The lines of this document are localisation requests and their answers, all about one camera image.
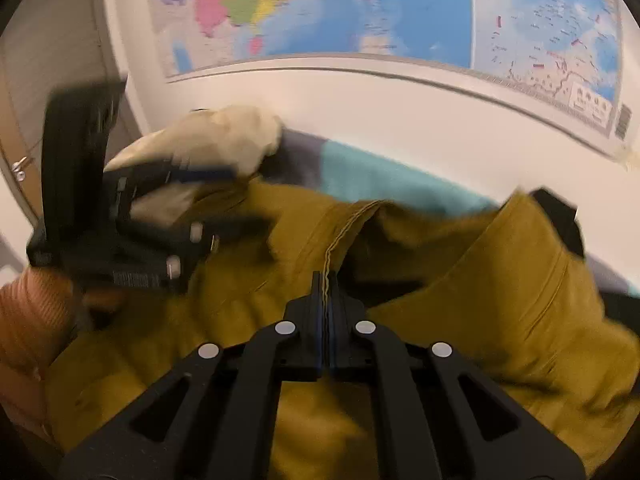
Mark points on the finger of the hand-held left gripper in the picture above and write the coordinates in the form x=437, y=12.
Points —
x=230, y=230
x=200, y=172

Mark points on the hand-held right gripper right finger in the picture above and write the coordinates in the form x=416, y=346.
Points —
x=336, y=310

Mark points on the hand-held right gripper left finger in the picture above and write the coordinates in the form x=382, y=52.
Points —
x=316, y=310

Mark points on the olive green jacket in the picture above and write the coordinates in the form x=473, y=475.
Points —
x=500, y=310

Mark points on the person's left forearm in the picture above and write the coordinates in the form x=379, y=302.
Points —
x=30, y=330

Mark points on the cream folded cloth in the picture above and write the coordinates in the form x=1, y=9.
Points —
x=235, y=135

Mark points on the brown wooden door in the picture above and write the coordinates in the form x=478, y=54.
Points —
x=20, y=120

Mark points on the grey door panel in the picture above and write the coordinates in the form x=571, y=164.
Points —
x=60, y=35

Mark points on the teal grey patterned bed sheet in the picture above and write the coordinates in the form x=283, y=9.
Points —
x=380, y=175

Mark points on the black garment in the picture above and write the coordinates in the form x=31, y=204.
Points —
x=560, y=220

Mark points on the colourful wall map poster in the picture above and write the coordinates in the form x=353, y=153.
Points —
x=400, y=10

